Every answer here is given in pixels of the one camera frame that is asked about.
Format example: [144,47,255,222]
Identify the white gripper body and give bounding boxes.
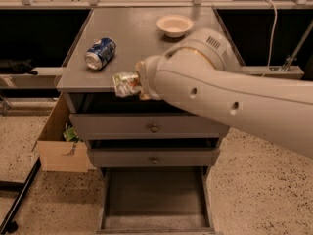
[140,55,160,100]

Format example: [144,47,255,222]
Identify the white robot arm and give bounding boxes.
[136,28,313,159]

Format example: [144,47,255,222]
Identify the blue pepsi can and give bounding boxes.
[84,38,116,71]

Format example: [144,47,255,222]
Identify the grey top drawer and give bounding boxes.
[69,114,229,141]

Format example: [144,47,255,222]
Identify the grey drawer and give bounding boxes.
[69,114,229,141]
[87,149,219,167]
[97,167,216,235]

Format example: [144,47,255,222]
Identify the grey drawer cabinet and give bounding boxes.
[56,6,251,178]

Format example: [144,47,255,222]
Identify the grey middle drawer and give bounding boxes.
[87,149,219,167]

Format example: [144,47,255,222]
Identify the grey bottom drawer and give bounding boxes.
[97,167,216,235]

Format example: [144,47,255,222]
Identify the white paper bowl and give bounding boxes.
[156,15,194,38]

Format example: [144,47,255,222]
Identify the green snack bag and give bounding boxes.
[63,123,79,142]

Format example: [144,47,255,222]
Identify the black object on ledge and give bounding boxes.
[0,59,38,75]

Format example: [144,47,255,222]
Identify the cardboard box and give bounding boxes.
[37,94,90,172]

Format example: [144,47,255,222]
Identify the white cable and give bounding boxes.
[261,0,279,78]

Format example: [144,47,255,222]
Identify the black floor rail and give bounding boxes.
[0,159,41,235]

